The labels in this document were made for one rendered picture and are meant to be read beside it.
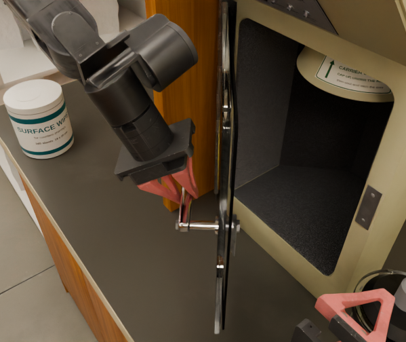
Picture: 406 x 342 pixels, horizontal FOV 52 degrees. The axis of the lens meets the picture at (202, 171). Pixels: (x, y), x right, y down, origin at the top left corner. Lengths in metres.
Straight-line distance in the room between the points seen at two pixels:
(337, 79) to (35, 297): 1.68
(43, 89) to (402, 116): 0.80
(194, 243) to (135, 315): 0.18
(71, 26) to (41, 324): 1.58
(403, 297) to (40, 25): 0.48
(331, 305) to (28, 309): 1.68
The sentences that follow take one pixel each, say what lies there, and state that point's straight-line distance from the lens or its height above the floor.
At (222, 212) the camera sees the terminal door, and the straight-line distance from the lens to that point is 0.45.
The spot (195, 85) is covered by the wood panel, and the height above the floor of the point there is 1.22.
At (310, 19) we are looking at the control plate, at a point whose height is 1.43.
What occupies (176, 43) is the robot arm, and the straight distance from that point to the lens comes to 0.48.
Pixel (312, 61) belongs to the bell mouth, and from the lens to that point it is 0.60.
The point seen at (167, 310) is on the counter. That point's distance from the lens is 0.77.
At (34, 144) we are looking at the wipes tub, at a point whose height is 0.99.
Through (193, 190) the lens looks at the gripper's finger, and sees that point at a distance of 0.55.
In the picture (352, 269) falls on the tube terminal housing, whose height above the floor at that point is 1.07.
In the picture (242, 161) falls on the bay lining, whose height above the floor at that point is 1.08.
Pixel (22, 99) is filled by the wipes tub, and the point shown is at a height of 1.09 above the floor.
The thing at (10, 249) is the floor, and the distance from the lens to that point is 2.22.
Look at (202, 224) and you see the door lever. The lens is 0.53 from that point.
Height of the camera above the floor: 1.61
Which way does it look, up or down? 42 degrees down
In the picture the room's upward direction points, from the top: straight up
